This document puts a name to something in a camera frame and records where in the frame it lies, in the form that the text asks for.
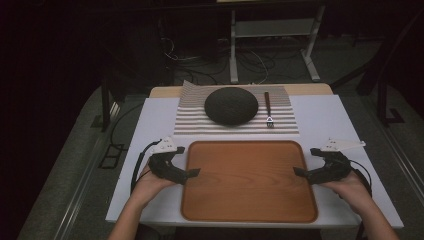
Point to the brown wooden tray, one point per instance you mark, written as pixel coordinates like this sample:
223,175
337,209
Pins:
246,186

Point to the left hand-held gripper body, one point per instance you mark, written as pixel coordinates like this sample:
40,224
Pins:
163,168

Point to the striped placemat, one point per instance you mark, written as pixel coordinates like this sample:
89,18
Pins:
190,123

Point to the white board table cover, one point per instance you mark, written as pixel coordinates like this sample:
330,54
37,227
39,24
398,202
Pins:
320,116

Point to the dark metal stand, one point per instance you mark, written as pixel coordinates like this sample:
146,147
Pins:
383,106
105,106

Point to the dark round bowl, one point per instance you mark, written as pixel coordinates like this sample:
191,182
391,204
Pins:
231,106

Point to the white metal stand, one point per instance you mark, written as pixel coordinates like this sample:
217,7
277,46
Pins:
233,50

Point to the person's right hand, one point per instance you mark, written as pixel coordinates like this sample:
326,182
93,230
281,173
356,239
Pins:
353,193

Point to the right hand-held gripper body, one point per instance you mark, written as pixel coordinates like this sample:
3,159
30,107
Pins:
333,170

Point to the person's left hand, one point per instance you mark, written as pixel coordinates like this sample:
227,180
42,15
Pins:
148,188

